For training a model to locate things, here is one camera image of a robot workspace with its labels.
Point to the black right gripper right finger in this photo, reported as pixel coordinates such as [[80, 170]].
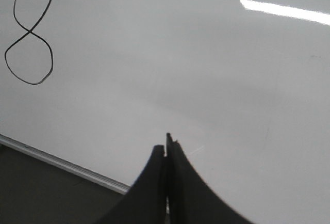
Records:
[[190, 198]]

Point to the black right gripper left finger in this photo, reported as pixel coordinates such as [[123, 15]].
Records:
[[146, 200]]

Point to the white glossy whiteboard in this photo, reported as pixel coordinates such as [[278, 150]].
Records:
[[243, 85]]

